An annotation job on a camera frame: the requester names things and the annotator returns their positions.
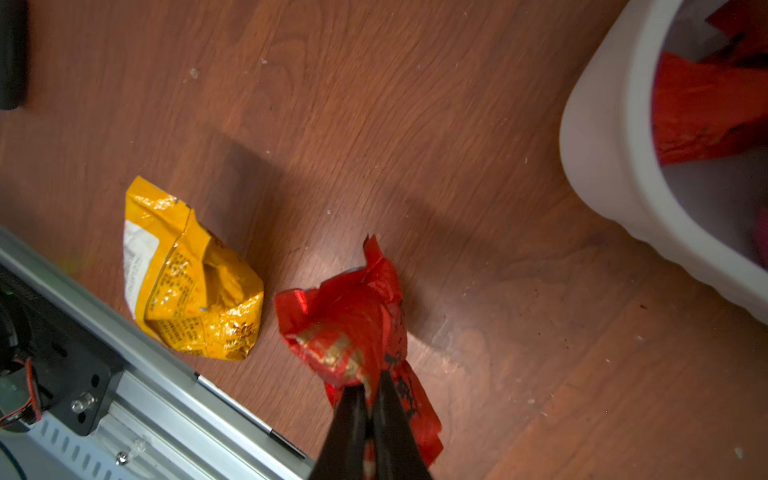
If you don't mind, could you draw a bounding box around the red tea bag packet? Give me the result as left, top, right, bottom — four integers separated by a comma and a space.
274, 236, 444, 479

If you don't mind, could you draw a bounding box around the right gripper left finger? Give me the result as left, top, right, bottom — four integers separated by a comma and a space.
309, 385, 368, 480

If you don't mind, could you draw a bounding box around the aluminium rail frame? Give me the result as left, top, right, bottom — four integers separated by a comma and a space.
1, 231, 313, 479

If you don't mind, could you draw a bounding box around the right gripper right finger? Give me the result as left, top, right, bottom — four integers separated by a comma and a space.
372, 371, 432, 480

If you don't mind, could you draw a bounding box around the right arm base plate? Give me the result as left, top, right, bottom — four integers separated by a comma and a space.
1, 268, 125, 436

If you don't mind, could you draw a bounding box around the white plastic storage box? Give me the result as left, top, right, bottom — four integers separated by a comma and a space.
559, 1, 767, 321

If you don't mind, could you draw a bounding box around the black plastic tool case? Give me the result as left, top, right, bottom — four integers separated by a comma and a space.
1, 0, 29, 111

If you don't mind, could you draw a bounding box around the yellow tea bag packet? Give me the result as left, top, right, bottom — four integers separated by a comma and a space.
123, 177, 264, 361

